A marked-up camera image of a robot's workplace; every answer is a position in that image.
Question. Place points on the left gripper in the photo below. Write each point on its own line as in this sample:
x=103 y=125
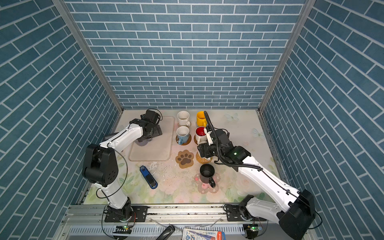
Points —
x=157 y=131

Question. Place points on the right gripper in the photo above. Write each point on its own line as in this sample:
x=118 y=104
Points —
x=204 y=147

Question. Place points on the white mug lavender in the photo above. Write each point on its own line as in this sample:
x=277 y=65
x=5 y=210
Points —
x=142 y=143

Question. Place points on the rattan round coaster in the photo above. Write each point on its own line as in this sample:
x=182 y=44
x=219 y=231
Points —
x=203 y=160

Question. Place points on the red interior mug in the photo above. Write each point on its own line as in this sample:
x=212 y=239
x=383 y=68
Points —
x=201 y=135

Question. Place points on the black mug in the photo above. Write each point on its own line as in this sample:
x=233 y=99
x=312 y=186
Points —
x=207 y=172

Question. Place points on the beige tray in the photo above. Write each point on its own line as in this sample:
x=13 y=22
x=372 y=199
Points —
x=159 y=148

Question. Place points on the glossy brown scratched coaster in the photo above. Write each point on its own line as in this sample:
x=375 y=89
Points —
x=185 y=142

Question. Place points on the yellow mug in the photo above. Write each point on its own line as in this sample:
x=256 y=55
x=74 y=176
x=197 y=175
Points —
x=201 y=119

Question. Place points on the white mug blue base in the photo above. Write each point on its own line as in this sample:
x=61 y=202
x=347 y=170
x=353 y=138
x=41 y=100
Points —
x=183 y=133

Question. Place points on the cork paw coaster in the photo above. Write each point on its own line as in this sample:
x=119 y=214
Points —
x=185 y=159

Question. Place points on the pink flower coaster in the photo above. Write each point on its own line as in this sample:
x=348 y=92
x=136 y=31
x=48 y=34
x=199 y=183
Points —
x=205 y=188

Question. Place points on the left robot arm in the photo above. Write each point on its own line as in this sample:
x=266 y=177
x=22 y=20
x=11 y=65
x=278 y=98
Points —
x=100 y=165

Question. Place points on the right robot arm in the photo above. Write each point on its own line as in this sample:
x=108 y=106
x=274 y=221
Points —
x=292 y=209

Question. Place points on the black calculator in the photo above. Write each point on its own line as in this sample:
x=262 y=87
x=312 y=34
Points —
x=107 y=137

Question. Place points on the right circuit board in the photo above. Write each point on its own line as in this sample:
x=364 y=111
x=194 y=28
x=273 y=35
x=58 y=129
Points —
x=254 y=228

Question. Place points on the circuit board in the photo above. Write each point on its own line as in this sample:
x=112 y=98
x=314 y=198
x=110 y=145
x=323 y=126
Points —
x=123 y=230
x=254 y=228

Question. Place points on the printed packet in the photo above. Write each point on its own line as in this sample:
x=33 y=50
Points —
x=192 y=234

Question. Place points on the left circuit board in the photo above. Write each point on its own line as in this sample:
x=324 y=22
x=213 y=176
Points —
x=123 y=230

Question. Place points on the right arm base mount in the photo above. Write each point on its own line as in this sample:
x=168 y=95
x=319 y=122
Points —
x=236 y=213

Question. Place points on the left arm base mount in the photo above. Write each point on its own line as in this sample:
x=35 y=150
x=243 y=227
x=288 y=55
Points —
x=128 y=214

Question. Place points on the black remote handle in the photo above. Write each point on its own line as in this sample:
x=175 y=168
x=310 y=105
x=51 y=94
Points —
x=166 y=233

